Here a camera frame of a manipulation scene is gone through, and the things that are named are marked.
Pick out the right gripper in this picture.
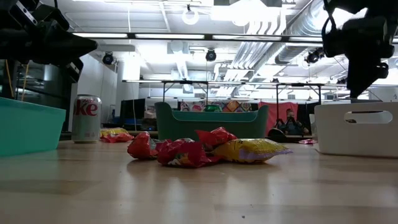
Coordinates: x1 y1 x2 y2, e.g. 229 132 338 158
322 12 398 98

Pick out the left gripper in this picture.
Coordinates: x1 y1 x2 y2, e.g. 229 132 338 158
0 0 98 83

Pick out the yellow candy pack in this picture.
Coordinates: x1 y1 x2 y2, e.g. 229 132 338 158
99 127 129 138
213 138 294 164

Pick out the dark teal handled bin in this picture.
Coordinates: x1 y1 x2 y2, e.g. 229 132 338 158
154 101 269 141

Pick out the black folding table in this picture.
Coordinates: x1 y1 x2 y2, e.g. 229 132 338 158
275 82 324 113
161 80 210 110

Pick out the silver Diet Coke can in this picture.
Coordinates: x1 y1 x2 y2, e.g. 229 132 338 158
71 94 103 144

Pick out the black computer monitor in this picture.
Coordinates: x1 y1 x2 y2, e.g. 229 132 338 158
119 98 146 127

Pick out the light teal translucent bin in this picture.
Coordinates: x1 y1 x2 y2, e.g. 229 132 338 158
0 96 67 157

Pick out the person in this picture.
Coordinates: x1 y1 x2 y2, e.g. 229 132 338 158
275 108 310 135

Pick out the red cloth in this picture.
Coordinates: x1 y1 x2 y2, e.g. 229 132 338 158
258 101 299 136

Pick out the black floor equipment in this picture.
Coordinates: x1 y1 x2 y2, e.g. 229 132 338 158
267 127 285 139

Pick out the colourful patterned panel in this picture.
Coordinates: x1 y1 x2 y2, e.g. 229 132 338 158
180 100 252 113

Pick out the black overhead light bar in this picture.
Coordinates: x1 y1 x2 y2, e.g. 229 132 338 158
70 30 398 44

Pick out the yellow power cable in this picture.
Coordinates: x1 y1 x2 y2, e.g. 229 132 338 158
4 58 30 102

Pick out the white handled bin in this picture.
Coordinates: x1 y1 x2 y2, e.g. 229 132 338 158
313 101 398 159

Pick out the black aluminium table frame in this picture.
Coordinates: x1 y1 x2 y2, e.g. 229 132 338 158
58 130 315 143

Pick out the white hanging ring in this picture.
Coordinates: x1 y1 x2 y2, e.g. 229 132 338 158
182 9 200 26

